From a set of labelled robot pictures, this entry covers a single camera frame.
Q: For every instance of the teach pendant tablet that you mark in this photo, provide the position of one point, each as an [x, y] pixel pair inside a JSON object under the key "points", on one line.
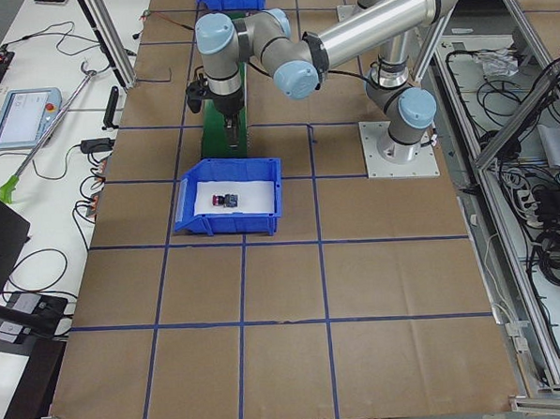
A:
{"points": [[26, 114]]}

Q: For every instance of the reacher grabber tool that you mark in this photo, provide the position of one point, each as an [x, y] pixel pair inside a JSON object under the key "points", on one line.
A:
{"points": [[9, 186]]}

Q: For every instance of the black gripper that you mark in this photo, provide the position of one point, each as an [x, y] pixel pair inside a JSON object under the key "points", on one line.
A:
{"points": [[226, 105]]}

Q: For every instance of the red push button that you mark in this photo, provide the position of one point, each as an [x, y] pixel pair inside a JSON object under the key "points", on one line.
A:
{"points": [[228, 200]]}

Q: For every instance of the black power adapter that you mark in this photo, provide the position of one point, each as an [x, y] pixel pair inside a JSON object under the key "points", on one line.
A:
{"points": [[92, 146]]}

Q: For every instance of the white foam pad left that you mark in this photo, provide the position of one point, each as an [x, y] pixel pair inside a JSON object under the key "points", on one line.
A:
{"points": [[254, 197]]}

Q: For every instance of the green conveyor belt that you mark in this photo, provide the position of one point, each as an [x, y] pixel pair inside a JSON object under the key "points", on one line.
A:
{"points": [[219, 133]]}

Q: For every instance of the blue plastic bin left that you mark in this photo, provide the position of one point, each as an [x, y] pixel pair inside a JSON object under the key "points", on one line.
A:
{"points": [[221, 170]]}

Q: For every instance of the aluminium frame post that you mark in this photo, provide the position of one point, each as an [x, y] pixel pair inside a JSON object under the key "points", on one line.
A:
{"points": [[101, 24]]}

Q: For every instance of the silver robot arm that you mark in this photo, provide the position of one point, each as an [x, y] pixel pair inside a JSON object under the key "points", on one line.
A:
{"points": [[300, 68]]}

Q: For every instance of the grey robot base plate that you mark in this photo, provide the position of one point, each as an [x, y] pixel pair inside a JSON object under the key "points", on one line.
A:
{"points": [[386, 159]]}

